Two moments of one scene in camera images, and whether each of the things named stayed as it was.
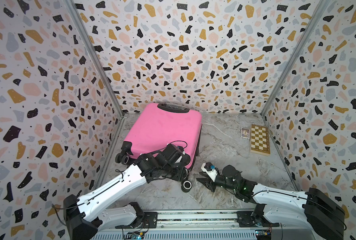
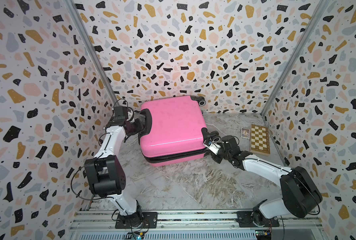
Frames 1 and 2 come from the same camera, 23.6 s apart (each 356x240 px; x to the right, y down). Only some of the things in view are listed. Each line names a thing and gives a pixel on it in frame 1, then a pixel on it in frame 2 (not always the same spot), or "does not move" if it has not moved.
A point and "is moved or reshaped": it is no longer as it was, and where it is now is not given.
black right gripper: [209, 185] → [213, 156]
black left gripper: [181, 175] → [140, 126]
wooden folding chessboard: [259, 142] does not move
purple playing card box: [245, 133] does not move
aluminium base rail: [202, 225] does not move
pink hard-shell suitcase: [160, 124] is moved or reshaped
